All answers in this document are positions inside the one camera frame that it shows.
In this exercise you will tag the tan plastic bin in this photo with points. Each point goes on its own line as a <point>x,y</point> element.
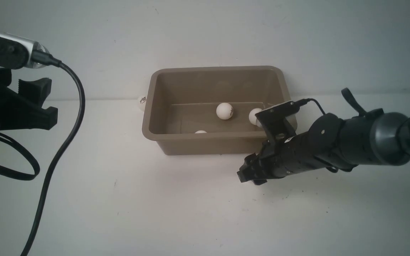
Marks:
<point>181,101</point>

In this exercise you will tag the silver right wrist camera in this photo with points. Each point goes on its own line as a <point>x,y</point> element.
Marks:
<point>274,121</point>

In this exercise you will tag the white ball with logo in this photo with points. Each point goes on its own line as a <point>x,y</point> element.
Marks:
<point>142,103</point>

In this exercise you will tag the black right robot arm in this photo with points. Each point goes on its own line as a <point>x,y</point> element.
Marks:
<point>334,144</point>

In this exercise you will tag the white front ball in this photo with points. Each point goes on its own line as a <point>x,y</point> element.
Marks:
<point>224,111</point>

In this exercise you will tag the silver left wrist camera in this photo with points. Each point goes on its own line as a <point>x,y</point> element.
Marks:
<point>16,52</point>

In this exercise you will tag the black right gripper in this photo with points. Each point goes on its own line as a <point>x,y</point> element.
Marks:
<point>274,161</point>

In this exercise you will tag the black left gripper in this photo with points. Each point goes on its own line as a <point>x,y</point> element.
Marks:
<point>18,118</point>

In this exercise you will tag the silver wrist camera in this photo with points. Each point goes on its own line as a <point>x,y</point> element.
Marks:
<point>16,52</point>
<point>274,121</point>

